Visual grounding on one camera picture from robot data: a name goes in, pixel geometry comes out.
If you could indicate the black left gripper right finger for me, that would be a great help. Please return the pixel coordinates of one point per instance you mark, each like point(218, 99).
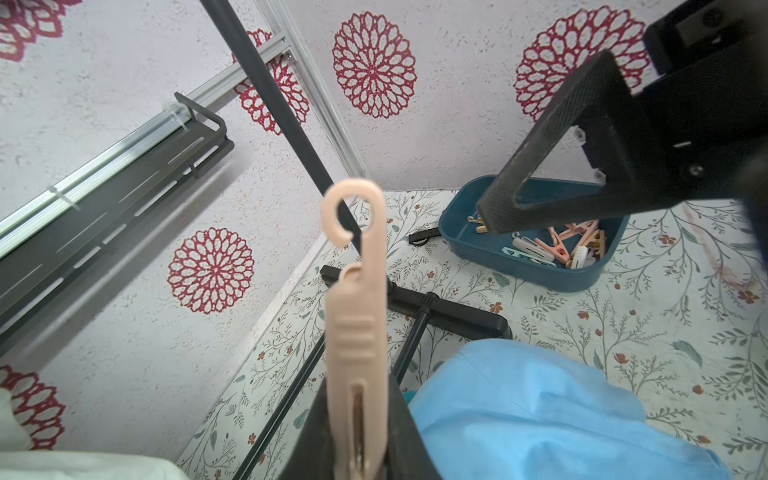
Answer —
point(406, 455)

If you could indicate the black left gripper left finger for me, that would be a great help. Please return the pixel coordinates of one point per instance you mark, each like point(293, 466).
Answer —
point(313, 455)

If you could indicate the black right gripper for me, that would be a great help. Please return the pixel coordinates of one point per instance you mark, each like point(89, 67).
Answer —
point(699, 131)

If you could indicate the light blue t-shirt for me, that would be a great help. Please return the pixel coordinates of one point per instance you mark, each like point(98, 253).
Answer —
point(500, 409)

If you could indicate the peach beige clothespin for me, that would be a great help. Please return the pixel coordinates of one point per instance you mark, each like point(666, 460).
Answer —
point(356, 338)

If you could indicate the white t-shirt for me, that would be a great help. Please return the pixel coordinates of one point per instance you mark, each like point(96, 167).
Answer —
point(20, 461)

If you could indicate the black clothes rack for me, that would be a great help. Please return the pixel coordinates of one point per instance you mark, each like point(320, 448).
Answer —
point(408, 313)

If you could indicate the black wall shelf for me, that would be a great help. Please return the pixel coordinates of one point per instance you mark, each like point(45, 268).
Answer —
point(40, 267)

